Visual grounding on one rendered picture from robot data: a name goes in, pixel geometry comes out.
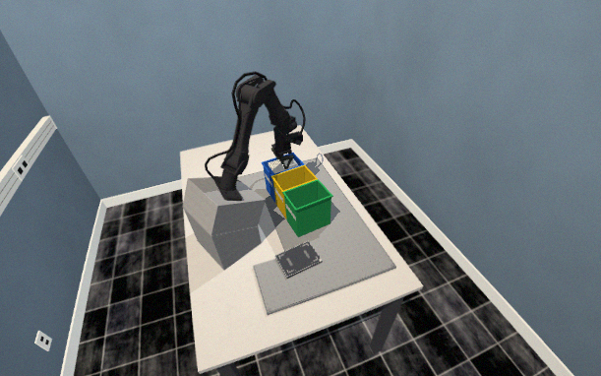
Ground white well plate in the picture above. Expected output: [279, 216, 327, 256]
[269, 159, 298, 174]

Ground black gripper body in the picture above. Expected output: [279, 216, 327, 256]
[271, 137, 292, 160]

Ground blue bin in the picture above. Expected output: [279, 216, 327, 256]
[262, 153, 305, 202]

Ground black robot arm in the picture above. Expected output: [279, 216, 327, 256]
[213, 75, 303, 201]

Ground yellow open bin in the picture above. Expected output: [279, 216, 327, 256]
[271, 165, 318, 218]

